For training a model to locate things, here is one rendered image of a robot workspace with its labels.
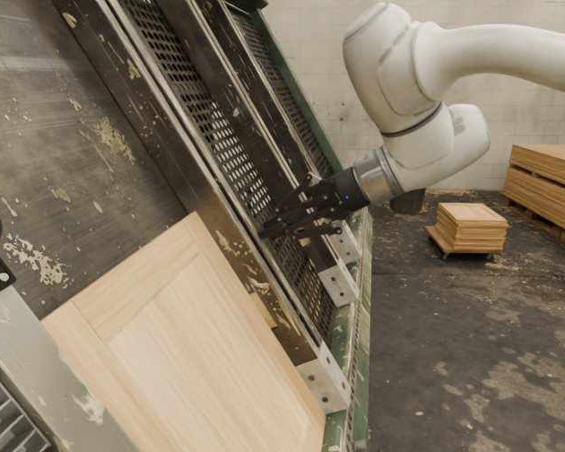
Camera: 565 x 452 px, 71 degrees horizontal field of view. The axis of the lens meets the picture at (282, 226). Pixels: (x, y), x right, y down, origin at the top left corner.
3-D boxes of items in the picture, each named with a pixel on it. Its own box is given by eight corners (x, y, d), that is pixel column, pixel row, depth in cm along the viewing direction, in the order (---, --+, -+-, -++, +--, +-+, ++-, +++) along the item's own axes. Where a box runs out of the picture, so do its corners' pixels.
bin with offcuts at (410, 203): (432, 215, 479) (439, 161, 456) (388, 214, 481) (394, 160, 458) (420, 203, 527) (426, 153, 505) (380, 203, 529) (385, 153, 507)
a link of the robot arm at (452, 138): (399, 176, 75) (369, 119, 69) (483, 135, 69) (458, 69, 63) (412, 209, 66) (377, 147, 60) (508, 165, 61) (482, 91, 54)
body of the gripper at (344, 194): (373, 199, 74) (330, 220, 78) (352, 159, 73) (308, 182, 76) (372, 212, 68) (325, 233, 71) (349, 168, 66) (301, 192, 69)
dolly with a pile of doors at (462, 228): (501, 264, 352) (510, 221, 338) (440, 263, 354) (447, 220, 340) (473, 238, 409) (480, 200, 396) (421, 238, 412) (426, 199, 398)
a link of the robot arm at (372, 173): (380, 142, 71) (351, 157, 74) (380, 151, 63) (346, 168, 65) (403, 186, 73) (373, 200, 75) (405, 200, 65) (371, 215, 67)
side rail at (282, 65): (343, 212, 216) (362, 204, 212) (238, 21, 195) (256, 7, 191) (344, 209, 223) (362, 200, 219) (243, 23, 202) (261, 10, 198)
